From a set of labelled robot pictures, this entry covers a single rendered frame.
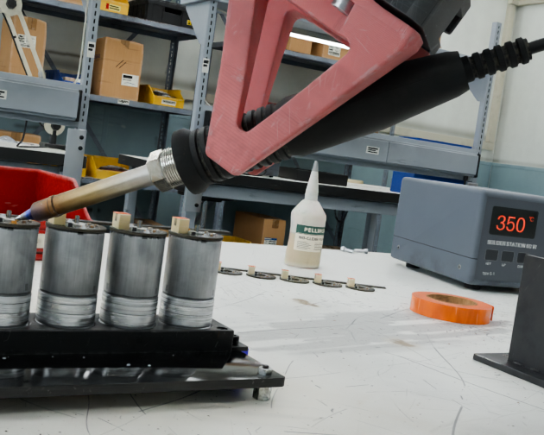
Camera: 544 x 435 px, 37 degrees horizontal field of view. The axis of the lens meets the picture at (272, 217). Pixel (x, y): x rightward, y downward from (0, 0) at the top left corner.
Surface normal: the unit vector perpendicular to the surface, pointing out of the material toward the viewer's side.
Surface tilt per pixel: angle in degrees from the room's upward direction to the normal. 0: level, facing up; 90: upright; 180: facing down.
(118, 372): 0
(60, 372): 0
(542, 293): 90
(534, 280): 90
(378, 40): 109
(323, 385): 0
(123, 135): 90
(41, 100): 90
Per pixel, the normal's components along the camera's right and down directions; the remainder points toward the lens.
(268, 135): -0.33, 0.19
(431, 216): -0.93, -0.10
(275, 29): -0.21, 0.00
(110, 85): 0.46, 0.13
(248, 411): 0.14, -0.99
